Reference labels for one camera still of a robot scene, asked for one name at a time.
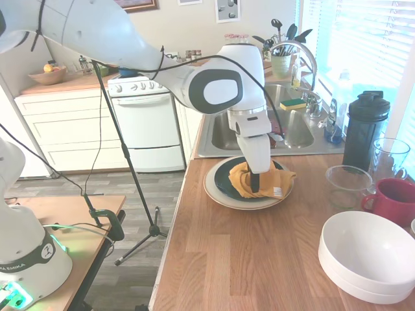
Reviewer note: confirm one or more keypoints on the orange fruit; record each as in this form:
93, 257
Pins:
48, 67

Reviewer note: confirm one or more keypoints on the large cream plate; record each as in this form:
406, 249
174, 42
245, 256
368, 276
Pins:
246, 204

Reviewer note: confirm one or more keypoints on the red mug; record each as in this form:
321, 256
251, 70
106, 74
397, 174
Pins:
392, 201

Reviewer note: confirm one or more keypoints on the dark blue plate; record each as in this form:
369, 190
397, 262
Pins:
222, 181

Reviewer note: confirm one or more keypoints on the chrome gooseneck faucet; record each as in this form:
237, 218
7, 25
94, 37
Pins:
311, 64

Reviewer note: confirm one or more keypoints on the glass jar checkered lid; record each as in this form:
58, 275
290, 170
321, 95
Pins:
228, 38
246, 38
241, 38
234, 38

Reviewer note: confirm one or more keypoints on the white drawer cabinet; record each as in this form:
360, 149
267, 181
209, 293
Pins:
65, 129

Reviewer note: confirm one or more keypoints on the black shaker bottle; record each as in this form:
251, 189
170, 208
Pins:
364, 136

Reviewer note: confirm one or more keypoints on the glass French press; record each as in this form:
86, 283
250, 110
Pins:
85, 66

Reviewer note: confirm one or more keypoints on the white stove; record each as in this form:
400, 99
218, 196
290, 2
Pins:
146, 129

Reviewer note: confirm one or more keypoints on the black turner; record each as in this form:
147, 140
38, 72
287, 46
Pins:
304, 35

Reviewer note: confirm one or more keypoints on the clear yellow soap bottle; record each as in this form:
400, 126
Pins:
295, 76

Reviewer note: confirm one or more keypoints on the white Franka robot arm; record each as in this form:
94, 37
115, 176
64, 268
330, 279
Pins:
97, 32

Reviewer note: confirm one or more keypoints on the pale green utensil crock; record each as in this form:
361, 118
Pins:
280, 66

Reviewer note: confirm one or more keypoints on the white bowl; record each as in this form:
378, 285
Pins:
363, 246
363, 293

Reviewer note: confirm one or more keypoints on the stainless steel double sink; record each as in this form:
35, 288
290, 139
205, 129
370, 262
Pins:
298, 136

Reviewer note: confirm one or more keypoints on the black slotted spoon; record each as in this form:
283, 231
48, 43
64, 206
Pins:
276, 26

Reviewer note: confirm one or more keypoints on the tall clear drinking glass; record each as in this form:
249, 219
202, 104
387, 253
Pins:
389, 158

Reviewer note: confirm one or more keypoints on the clear glass cup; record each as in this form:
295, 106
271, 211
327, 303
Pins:
347, 191

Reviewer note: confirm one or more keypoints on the white wall poster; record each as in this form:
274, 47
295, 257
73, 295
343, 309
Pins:
228, 11

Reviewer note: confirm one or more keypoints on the green pot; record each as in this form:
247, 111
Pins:
103, 70

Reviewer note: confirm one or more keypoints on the green and yellow sponge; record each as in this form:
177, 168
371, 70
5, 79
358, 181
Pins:
292, 104

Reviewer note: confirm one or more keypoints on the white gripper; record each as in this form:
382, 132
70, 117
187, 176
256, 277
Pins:
256, 152

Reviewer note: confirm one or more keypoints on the small white wall print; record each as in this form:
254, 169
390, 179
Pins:
189, 2

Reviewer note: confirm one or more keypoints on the brown framed picture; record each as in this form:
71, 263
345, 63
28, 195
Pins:
142, 4

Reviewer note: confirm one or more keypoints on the black tripod stand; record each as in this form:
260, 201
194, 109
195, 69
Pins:
129, 162

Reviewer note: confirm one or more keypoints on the black C-clamp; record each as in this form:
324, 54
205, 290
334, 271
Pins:
113, 223

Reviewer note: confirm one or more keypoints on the yellow cloth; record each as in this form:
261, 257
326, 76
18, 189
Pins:
240, 181

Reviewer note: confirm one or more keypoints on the clear Dawn soap bottle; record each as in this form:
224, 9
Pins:
334, 113

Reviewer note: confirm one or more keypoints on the blue bowl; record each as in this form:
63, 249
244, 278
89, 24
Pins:
128, 73

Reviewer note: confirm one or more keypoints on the black spatula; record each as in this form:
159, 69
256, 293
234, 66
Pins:
291, 30

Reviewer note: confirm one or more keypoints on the small spice jar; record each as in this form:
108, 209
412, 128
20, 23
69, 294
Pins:
188, 54
193, 54
198, 53

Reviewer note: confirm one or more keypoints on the white window blind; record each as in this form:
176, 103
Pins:
356, 39

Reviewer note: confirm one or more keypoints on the wooden fruit bowl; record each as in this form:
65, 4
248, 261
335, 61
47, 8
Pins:
47, 77

